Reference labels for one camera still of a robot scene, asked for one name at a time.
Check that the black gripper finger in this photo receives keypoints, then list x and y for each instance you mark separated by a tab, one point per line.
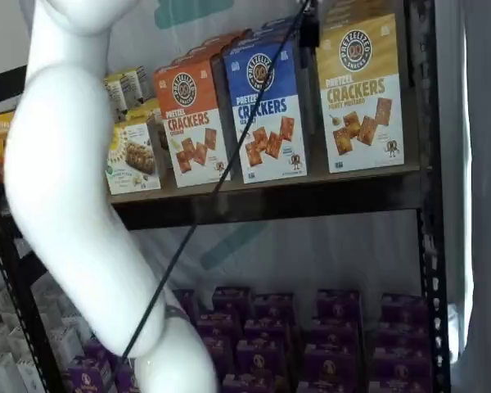
311	30

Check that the yellow and white cracker box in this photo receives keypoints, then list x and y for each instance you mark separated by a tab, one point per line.
352	12
360	102

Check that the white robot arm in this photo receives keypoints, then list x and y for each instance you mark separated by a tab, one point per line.
65	163

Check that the orange and white cracker box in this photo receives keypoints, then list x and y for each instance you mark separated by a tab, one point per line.
196	53
225	37
192	143

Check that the brown wooden shelf board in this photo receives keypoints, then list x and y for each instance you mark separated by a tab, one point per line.
270	186

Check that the white box with dark crackers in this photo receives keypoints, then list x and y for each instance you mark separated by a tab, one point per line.
113	92
131	86
146	82

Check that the yellow white snack bar box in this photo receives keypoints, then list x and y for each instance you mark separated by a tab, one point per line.
143	110
135	163

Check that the black metal shelf rack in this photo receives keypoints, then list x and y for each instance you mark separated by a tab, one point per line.
433	245

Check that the purple snack box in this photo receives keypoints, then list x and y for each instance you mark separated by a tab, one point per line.
186	305
255	385
337	306
221	326
336	335
401	370
90	376
405	309
98	348
232	301
403	337
331	387
129	378
225	354
335	364
262	359
268	331
274	308

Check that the small white box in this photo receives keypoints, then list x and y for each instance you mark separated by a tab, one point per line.
32	376
65	340
0	374
20	341

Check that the teal tape strip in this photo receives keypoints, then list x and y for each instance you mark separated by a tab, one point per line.
233	245

